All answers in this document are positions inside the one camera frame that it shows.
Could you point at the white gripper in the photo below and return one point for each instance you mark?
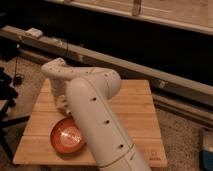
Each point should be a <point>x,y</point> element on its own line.
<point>58,92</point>

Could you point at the clear plastic bottle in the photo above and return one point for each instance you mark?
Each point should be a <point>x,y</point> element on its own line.
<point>67,111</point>

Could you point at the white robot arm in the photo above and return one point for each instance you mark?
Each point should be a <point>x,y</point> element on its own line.
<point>87,91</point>

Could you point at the orange ceramic bowl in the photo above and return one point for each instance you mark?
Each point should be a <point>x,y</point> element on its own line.
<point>65,136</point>

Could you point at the black power adapter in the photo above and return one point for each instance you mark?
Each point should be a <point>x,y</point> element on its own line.
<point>17,80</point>

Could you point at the black chair base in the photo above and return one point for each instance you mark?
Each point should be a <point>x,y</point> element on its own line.
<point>8,94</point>

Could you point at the long wooden beam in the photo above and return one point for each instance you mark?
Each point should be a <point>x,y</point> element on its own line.
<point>192,90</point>

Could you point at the white box on beam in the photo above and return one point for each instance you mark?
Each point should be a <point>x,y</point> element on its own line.
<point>34,32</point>

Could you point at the wooden ledge with post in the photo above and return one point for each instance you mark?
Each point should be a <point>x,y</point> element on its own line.
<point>193,15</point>

